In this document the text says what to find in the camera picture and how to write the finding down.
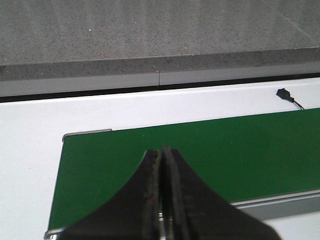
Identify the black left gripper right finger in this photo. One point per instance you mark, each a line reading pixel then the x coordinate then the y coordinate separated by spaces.
pixel 193 211

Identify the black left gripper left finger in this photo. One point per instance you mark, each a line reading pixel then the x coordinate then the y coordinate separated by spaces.
pixel 131 214

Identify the green conveyor belt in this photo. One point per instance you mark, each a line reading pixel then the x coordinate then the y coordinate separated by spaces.
pixel 225 155

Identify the grey stone countertop slab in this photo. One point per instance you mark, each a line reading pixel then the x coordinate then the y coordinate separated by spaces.
pixel 44 39

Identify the aluminium conveyor frame rail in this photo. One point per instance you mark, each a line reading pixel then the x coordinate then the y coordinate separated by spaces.
pixel 275 205

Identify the black sensor with cable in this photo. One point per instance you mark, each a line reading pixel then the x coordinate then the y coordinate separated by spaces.
pixel 286 95

